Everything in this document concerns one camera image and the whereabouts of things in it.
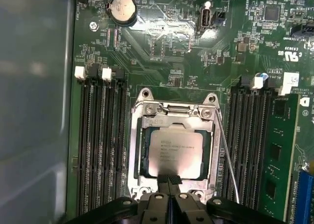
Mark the metal internal USB port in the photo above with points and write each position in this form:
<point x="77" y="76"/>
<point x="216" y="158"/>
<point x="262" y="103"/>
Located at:
<point x="204" y="20"/>

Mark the blue expansion slot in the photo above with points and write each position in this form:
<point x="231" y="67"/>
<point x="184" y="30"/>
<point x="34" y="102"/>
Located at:
<point x="307" y="199"/>

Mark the silver motherboard screw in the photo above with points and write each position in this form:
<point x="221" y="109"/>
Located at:
<point x="93" y="25"/>

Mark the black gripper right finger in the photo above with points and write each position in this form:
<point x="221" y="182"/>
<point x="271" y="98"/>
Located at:
<point x="189" y="209"/>

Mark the silver CPU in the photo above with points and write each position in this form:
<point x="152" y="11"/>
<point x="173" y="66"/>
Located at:
<point x="175" y="150"/>

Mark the thin metal locking lever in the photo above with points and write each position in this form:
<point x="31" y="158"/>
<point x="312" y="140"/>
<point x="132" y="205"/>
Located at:
<point x="227" y="155"/>

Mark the silver coin battery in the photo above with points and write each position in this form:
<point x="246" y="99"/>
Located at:
<point x="122" y="9"/>

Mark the CPU socket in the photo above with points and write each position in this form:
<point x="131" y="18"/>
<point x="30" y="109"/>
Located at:
<point x="204" y="112"/>

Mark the green motherboard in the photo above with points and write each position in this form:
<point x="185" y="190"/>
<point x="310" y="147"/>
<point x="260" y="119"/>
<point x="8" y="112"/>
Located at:
<point x="186" y="62"/>

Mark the black square chip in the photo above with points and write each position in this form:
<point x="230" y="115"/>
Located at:
<point x="272" y="14"/>

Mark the green RAM stick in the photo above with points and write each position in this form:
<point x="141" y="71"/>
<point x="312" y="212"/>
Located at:
<point x="284" y="135"/>

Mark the black PC case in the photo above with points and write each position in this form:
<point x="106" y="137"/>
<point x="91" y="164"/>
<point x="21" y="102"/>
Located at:
<point x="32" y="111"/>

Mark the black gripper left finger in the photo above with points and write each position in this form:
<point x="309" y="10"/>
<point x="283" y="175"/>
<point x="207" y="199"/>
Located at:
<point x="152" y="209"/>

